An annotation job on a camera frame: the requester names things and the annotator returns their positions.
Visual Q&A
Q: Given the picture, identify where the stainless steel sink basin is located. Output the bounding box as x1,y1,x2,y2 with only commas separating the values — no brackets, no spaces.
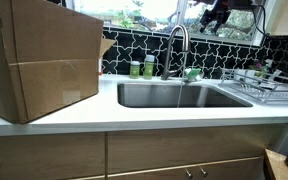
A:
117,82,254,109

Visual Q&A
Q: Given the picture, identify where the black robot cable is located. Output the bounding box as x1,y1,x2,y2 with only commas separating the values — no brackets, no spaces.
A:
249,3,269,37

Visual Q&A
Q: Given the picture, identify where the brushed steel gooseneck faucet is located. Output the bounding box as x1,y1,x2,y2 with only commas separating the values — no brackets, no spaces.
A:
160,24,192,81

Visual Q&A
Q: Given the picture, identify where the white utensil caddy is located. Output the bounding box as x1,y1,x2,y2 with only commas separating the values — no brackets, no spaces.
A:
233,68,256,84

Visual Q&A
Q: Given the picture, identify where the wooden base cabinet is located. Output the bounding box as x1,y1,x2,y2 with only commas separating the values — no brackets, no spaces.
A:
0,123,285,180

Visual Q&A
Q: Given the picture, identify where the small potted plant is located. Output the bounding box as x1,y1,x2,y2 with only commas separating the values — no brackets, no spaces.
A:
248,61,267,80

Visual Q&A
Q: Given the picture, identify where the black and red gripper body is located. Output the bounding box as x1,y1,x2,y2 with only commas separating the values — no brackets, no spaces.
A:
208,0,234,20

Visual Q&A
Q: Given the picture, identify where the metal wire dish rack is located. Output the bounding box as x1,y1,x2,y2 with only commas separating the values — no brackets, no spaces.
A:
218,68,288,107

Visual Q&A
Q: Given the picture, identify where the round metal cabinet knob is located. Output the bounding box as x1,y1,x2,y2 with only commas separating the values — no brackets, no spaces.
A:
199,166,209,178
184,168,194,179

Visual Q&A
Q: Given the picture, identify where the white window frame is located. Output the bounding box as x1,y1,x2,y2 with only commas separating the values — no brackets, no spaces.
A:
63,0,275,48

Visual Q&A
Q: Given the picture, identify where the large cardboard box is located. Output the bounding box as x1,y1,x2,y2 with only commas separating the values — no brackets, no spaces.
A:
0,0,117,125

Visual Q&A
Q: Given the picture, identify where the short green soap bottle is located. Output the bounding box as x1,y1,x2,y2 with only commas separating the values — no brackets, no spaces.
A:
129,60,141,80

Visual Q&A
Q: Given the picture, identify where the tall green soap bottle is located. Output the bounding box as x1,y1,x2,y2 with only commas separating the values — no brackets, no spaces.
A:
143,54,156,80

